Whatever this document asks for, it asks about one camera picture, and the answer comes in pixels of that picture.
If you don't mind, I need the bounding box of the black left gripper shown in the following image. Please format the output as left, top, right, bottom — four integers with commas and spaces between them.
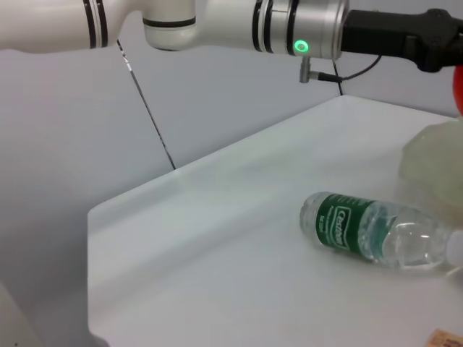
341, 9, 463, 73

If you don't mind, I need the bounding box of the red-orange toy orange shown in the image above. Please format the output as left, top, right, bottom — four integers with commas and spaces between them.
451, 64, 463, 116

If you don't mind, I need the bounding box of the clear water bottle green label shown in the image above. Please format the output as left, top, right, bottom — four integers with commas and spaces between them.
299, 191, 463, 273

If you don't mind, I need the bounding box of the beige eraser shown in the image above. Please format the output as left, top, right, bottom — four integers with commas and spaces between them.
430, 328, 463, 347

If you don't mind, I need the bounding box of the translucent green glass fruit plate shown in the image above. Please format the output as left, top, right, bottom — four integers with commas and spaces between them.
397, 117, 463, 203

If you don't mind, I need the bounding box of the left arm cable with connector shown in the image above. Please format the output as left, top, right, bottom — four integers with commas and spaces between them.
298, 53, 383, 97

